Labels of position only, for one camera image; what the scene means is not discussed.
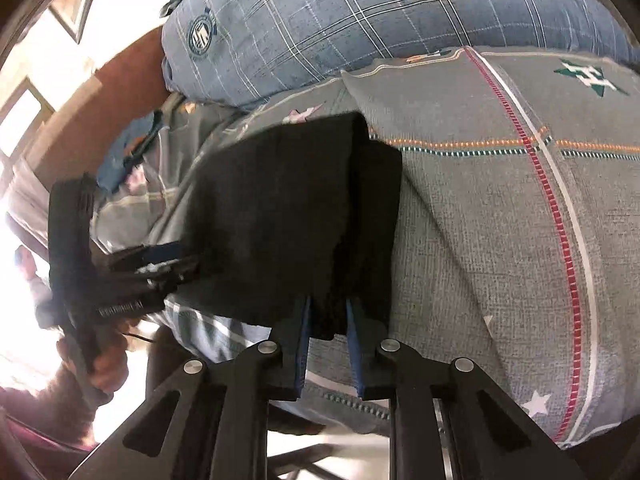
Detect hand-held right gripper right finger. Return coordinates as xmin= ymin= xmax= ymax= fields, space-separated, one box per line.
xmin=346 ymin=299 xmax=587 ymax=480

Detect black pants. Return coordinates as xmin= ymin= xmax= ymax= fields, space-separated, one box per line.
xmin=165 ymin=111 xmax=404 ymax=341

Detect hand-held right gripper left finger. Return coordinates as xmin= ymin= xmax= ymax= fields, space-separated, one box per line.
xmin=69 ymin=296 xmax=313 ymax=480

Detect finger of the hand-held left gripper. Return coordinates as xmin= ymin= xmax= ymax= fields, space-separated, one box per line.
xmin=107 ymin=240 xmax=187 ymax=268
xmin=112 ymin=254 xmax=204 ymax=295

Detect blue cloth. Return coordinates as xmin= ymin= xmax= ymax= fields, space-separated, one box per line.
xmin=96 ymin=109 xmax=163 ymax=192

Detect blue striped bedsheet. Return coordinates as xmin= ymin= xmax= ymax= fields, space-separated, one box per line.
xmin=161 ymin=299 xmax=273 ymax=367

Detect person's left forearm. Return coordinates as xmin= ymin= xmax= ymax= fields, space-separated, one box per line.
xmin=0 ymin=355 xmax=102 ymax=457

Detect blue plaid quilt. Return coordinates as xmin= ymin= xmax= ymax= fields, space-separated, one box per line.
xmin=160 ymin=0 xmax=640 ymax=111

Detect person's left hand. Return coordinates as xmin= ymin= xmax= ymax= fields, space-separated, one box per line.
xmin=56 ymin=334 xmax=130 ymax=397

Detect brown wooden headboard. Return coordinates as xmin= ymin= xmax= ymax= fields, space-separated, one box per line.
xmin=29 ymin=26 xmax=172 ymax=197

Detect grey star print blanket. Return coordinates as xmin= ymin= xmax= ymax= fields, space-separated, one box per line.
xmin=92 ymin=45 xmax=640 ymax=450

